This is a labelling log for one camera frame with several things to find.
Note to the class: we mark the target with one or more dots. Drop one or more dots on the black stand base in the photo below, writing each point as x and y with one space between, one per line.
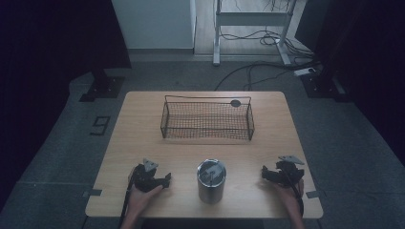
103 87
321 84

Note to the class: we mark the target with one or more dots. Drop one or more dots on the person's right hand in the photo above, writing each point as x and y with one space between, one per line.
291 197

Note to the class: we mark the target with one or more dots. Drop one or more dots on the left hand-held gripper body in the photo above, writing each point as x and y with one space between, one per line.
144 179

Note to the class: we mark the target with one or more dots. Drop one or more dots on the white power strip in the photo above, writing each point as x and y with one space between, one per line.
305 71

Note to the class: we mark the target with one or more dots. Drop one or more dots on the steel tumbler with lid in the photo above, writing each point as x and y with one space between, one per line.
211 186

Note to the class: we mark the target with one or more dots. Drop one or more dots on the grey tape piece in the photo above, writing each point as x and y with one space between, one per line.
312 194
93 192

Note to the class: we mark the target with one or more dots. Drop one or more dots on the dark curtain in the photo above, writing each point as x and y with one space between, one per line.
366 47
47 63

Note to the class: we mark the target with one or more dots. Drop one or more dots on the person's left hand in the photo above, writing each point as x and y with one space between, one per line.
138 200

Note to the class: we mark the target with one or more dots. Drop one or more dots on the white metal desk frame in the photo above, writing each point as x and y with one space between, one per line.
251 18

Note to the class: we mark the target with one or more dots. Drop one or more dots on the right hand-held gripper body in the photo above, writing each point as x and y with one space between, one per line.
288 175

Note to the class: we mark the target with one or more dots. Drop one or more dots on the white cabinet panel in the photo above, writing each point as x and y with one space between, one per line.
154 24

